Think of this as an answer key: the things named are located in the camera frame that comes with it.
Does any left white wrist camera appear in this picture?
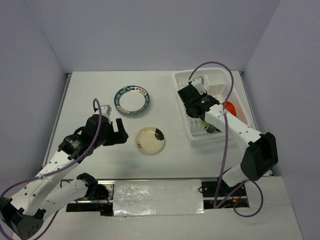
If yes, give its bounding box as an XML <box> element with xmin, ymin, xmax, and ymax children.
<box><xmin>100</xmin><ymin>104</ymin><xmax>112</xmax><ymax>118</ymax></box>

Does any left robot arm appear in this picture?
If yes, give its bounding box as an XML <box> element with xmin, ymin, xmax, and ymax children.
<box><xmin>0</xmin><ymin>113</ymin><xmax>129</xmax><ymax>240</ymax></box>

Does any teal patterned plate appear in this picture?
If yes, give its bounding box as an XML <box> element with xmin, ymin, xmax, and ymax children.
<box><xmin>205</xmin><ymin>124</ymin><xmax>216</xmax><ymax>134</ymax></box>

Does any purple cable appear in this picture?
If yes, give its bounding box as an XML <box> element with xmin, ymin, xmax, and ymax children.
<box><xmin>0</xmin><ymin>98</ymin><xmax>103</xmax><ymax>240</ymax></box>
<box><xmin>187</xmin><ymin>60</ymin><xmax>264</xmax><ymax>218</ymax></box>

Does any teal rim lettered plate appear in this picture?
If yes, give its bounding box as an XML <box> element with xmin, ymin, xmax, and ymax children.
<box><xmin>113</xmin><ymin>85</ymin><xmax>151</xmax><ymax>117</ymax></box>

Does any red orange plate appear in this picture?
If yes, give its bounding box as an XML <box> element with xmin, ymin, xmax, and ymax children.
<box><xmin>222</xmin><ymin>101</ymin><xmax>238</xmax><ymax>118</ymax></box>

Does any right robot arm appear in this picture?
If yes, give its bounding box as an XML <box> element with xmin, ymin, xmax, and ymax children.
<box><xmin>177</xmin><ymin>83</ymin><xmax>279</xmax><ymax>196</ymax></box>

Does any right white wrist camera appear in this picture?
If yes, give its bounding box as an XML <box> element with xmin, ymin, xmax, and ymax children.
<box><xmin>191</xmin><ymin>76</ymin><xmax>206</xmax><ymax>95</ymax></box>

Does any cream plate with black blot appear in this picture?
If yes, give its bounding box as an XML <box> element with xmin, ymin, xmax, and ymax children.
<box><xmin>135</xmin><ymin>127</ymin><xmax>165</xmax><ymax>155</ymax></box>

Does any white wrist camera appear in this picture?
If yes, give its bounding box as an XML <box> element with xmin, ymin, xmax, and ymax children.
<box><xmin>191</xmin><ymin>76</ymin><xmax>206</xmax><ymax>95</ymax></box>
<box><xmin>100</xmin><ymin>104</ymin><xmax>112</xmax><ymax>118</ymax></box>

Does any lime green plate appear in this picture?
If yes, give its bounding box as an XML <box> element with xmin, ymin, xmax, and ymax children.
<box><xmin>201</xmin><ymin>120</ymin><xmax>209</xmax><ymax>128</ymax></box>

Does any black metal base rail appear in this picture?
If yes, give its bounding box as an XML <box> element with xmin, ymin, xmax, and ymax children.
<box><xmin>59</xmin><ymin>177</ymin><xmax>251</xmax><ymax>217</ymax></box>

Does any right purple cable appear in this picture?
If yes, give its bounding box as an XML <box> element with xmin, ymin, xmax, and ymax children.
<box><xmin>187</xmin><ymin>60</ymin><xmax>264</xmax><ymax>218</ymax></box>

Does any white plastic dish rack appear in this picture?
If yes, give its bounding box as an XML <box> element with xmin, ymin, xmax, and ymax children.
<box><xmin>172</xmin><ymin>67</ymin><xmax>253</xmax><ymax>148</ymax></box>

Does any silver foil tape sheet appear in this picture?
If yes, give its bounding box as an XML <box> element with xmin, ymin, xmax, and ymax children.
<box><xmin>113</xmin><ymin>179</ymin><xmax>205</xmax><ymax>217</ymax></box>

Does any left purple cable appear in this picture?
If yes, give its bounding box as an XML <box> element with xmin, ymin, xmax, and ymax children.
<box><xmin>0</xmin><ymin>98</ymin><xmax>103</xmax><ymax>240</ymax></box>

